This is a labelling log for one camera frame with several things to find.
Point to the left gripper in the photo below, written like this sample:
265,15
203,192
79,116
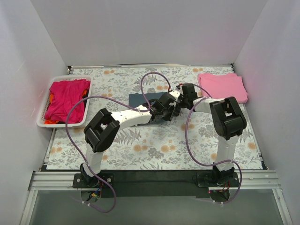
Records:
170,112

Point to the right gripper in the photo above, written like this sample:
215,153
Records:
179,103

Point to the folded pink t-shirt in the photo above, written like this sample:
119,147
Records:
224,86

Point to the magenta t-shirt in basket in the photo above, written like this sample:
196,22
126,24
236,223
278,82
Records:
66,95

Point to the white plastic basket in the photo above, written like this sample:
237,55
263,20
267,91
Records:
41,119

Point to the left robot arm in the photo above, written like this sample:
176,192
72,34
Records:
103,128

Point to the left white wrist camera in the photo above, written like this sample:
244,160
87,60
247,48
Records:
176,94

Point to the floral table mat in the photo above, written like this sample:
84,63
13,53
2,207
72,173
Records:
182,143

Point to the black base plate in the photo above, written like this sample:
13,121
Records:
158,183

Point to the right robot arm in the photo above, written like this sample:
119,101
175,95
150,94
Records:
229,123

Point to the orange garment in basket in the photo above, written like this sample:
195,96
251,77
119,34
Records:
51,121

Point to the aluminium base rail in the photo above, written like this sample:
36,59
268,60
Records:
255,198

